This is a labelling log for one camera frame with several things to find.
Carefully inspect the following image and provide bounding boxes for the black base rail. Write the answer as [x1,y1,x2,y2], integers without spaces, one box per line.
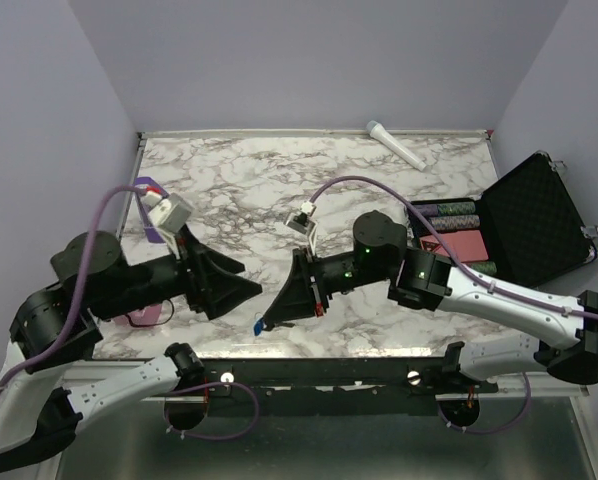
[202,347,498,417]

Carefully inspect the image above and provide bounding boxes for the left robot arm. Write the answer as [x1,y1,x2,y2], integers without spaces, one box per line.
[0,228,262,474]

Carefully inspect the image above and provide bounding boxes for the black poker chip case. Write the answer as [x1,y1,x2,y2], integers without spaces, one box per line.
[412,151,597,287]

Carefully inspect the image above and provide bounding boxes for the white microphone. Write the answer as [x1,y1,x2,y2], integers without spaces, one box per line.
[366,121,426,171]

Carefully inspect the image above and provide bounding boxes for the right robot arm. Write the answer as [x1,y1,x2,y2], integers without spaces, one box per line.
[254,211,598,392]

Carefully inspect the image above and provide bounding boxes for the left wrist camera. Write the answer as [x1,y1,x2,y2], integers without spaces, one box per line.
[142,187,192,257]

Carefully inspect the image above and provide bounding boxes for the blue key tag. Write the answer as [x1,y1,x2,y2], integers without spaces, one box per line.
[253,318,265,336]

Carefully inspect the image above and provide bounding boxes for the purple metronome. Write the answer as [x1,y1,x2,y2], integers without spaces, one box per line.
[131,176,180,245]

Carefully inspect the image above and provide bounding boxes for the pink card deck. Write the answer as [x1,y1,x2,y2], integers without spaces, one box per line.
[419,230,489,263]

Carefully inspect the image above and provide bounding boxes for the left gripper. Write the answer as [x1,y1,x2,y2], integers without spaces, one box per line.
[93,221,265,321]

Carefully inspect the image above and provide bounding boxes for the pink metronome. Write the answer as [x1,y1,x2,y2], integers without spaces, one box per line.
[112,304,162,328]

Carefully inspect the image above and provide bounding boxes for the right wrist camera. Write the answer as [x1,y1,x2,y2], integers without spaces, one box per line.
[285,201,317,256]

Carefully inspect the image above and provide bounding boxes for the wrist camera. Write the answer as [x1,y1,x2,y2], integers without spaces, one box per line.
[285,201,317,256]
[142,187,192,257]

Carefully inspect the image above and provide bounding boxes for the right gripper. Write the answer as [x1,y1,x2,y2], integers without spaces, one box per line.
[264,246,392,325]

